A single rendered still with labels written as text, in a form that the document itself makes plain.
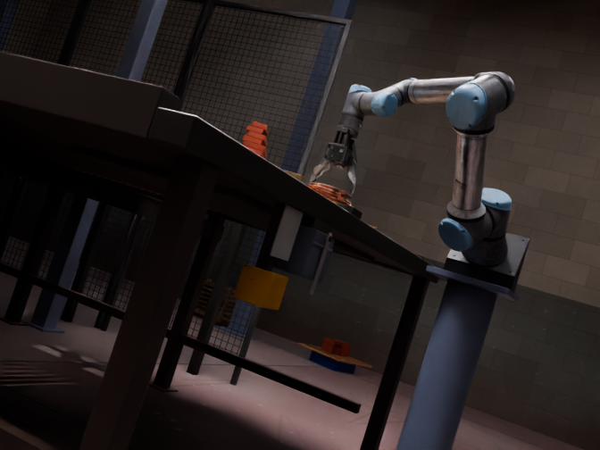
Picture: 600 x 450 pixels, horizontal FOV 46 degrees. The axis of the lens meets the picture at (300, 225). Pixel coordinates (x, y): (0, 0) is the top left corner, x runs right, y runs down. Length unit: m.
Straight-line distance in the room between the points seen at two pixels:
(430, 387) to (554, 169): 5.08
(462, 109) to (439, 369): 0.85
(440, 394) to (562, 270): 4.79
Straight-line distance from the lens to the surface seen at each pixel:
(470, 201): 2.16
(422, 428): 2.39
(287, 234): 1.62
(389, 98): 2.29
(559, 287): 7.05
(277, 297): 1.61
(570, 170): 7.25
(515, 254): 2.47
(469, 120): 2.00
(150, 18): 4.18
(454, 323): 2.36
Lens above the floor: 0.72
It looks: 4 degrees up
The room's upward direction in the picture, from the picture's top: 18 degrees clockwise
